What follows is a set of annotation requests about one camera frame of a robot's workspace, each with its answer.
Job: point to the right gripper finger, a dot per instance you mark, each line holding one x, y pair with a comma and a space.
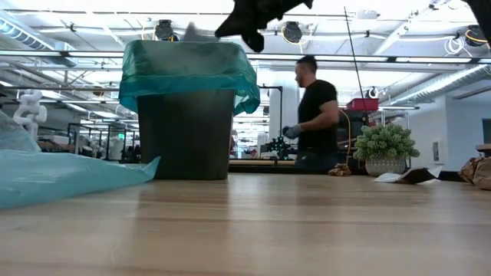
238, 32
234, 23

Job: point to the teal trash bag liner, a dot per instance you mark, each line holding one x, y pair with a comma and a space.
188, 69

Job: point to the dark plastic trash bin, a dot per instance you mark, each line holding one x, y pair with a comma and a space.
186, 134

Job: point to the brown paper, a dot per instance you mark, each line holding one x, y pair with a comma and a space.
339, 170
479, 172

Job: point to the white paper scrap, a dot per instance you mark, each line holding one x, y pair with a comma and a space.
406, 177

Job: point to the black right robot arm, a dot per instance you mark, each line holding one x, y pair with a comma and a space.
481, 15

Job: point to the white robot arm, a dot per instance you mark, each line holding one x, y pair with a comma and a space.
30, 111

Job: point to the light blue flat trash bag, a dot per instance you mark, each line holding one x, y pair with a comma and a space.
57, 180

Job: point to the person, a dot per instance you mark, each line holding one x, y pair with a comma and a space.
318, 111

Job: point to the red box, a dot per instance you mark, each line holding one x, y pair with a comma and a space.
362, 104

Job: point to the black monitor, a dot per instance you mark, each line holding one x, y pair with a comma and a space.
354, 126

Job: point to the potted green plant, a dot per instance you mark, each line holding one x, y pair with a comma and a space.
385, 147

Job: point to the wooden side table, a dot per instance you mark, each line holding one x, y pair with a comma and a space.
484, 147

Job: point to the black aluminium table frame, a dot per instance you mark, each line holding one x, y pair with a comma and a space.
261, 169

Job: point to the silver air duct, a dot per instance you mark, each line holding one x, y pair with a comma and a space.
27, 36
441, 86

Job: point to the white wall dispenser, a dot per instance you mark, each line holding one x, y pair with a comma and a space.
437, 151

